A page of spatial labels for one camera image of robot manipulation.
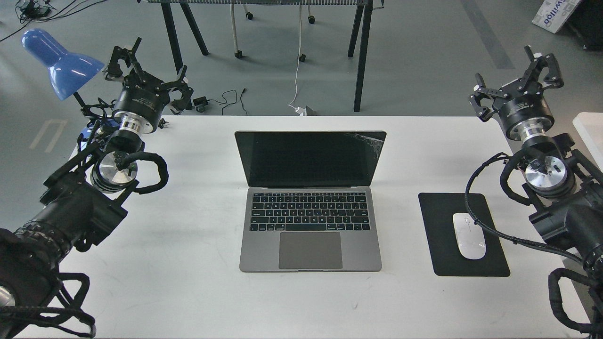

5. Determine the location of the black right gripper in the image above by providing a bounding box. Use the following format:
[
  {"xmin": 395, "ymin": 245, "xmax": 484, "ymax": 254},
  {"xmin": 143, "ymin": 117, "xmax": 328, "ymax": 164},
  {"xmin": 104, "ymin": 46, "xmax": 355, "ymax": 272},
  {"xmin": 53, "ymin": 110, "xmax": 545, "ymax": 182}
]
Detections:
[{"xmin": 469, "ymin": 45, "xmax": 564, "ymax": 141}]

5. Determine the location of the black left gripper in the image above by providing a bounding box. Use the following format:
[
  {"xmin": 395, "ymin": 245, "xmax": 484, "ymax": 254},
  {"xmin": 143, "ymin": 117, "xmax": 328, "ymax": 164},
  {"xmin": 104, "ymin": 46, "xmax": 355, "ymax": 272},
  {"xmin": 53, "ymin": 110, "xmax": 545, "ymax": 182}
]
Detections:
[{"xmin": 103, "ymin": 37, "xmax": 194, "ymax": 135}]

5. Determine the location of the grey laptop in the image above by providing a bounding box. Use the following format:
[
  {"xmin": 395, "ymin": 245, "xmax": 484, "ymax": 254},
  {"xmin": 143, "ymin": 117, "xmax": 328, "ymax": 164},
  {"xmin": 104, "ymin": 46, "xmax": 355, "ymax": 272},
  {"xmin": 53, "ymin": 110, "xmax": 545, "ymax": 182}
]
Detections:
[{"xmin": 234, "ymin": 130, "xmax": 386, "ymax": 272}]

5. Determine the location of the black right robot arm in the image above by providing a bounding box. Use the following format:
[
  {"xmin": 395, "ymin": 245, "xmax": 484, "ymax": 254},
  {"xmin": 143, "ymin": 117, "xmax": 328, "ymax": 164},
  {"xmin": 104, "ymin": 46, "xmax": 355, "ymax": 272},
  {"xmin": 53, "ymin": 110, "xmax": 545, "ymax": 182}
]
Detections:
[{"xmin": 464, "ymin": 45, "xmax": 603, "ymax": 339}]

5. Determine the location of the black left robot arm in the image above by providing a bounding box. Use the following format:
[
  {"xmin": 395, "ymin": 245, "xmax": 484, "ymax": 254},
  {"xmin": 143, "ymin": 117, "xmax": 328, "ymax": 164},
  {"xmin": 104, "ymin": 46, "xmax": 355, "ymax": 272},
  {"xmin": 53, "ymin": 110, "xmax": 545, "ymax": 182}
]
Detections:
[{"xmin": 0, "ymin": 29, "xmax": 193, "ymax": 339}]

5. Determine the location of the white side table corner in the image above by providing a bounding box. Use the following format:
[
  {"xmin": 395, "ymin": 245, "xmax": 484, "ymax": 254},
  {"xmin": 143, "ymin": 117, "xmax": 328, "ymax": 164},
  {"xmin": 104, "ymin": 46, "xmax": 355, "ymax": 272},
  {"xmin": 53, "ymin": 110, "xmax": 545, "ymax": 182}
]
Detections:
[{"xmin": 573, "ymin": 112, "xmax": 603, "ymax": 170}]

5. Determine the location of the blue desk lamp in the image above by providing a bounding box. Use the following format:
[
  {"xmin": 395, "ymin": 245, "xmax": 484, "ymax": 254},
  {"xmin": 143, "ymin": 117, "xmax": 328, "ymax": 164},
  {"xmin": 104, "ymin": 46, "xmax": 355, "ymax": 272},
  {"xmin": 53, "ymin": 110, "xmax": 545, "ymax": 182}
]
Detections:
[{"xmin": 22, "ymin": 29, "xmax": 104, "ymax": 107}]

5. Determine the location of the white cardboard box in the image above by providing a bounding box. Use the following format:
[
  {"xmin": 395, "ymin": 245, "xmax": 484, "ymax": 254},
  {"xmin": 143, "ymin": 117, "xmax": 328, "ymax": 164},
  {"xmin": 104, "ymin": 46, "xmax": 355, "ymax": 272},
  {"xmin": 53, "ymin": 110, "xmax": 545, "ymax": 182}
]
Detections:
[{"xmin": 531, "ymin": 0, "xmax": 582, "ymax": 34}]

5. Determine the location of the black mouse pad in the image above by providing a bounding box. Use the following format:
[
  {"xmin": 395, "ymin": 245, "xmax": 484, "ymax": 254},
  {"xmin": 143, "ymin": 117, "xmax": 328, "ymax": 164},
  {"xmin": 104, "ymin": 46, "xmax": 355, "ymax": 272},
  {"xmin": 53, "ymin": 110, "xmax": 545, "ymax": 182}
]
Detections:
[{"xmin": 418, "ymin": 193, "xmax": 510, "ymax": 277}]

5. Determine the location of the white computer mouse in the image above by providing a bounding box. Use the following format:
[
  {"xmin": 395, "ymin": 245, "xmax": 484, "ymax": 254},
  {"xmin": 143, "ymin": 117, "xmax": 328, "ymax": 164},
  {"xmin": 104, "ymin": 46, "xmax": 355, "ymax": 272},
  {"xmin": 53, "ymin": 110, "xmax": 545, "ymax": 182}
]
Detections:
[{"xmin": 452, "ymin": 212, "xmax": 486, "ymax": 260}]

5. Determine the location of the white power plug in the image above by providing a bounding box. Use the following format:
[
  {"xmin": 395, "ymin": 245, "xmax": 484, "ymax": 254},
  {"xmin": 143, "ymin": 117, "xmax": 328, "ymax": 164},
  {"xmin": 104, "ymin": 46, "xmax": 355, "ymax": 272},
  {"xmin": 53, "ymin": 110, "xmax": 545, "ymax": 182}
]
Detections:
[{"xmin": 293, "ymin": 106, "xmax": 318, "ymax": 116}]

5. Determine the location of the black power adapter with cable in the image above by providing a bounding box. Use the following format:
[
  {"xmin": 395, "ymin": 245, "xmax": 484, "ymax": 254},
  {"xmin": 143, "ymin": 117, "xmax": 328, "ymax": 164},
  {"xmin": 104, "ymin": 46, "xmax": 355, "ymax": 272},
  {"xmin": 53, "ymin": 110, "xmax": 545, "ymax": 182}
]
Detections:
[{"xmin": 192, "ymin": 88, "xmax": 249, "ymax": 116}]

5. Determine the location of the white hanging cable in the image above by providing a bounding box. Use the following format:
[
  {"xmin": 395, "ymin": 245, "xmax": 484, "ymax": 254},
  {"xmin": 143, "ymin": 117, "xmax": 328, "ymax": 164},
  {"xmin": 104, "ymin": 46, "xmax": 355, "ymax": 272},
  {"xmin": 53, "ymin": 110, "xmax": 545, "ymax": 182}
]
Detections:
[{"xmin": 288, "ymin": 5, "xmax": 303, "ymax": 111}]

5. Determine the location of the black cable bundle on floor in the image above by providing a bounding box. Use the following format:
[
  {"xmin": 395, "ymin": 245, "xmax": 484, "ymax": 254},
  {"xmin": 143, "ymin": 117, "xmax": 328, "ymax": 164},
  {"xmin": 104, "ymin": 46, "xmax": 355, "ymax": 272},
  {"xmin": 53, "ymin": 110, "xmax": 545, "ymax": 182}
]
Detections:
[{"xmin": 0, "ymin": 0, "xmax": 106, "ymax": 42}]

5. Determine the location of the black metal table frame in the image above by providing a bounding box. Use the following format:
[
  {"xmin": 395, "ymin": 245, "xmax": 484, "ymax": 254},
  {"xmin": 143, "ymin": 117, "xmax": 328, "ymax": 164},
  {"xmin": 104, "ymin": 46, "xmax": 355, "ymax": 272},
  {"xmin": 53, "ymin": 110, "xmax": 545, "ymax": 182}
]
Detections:
[{"xmin": 138, "ymin": 0, "xmax": 384, "ymax": 113}]

